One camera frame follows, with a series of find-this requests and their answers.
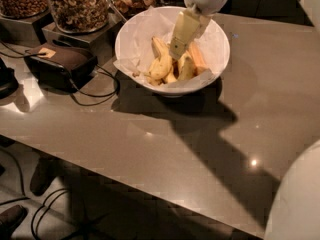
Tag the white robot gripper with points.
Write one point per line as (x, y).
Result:
(187, 25)

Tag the yellow banana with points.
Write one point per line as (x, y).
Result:
(161, 65)
(186, 67)

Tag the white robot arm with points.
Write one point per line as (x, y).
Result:
(295, 213)

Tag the orange-tinted banana right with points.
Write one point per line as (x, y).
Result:
(197, 57)

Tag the white ceramic bowl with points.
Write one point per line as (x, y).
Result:
(173, 87)

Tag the small banana bottom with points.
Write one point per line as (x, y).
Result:
(169, 78)

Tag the dark jar stand middle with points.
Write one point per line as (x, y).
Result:
(100, 43)

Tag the dark jar stand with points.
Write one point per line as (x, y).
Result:
(26, 32)
(100, 43)

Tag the glass jar of mixed nuts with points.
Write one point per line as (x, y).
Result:
(79, 16)

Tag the brown box with label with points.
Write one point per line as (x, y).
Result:
(61, 67)

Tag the dark jar stand left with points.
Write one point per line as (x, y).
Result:
(26, 32)

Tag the glass jar of almonds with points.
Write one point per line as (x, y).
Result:
(18, 9)

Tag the black round object left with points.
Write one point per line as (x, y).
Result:
(8, 81)

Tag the dark shoe on floor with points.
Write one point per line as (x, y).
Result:
(10, 219)

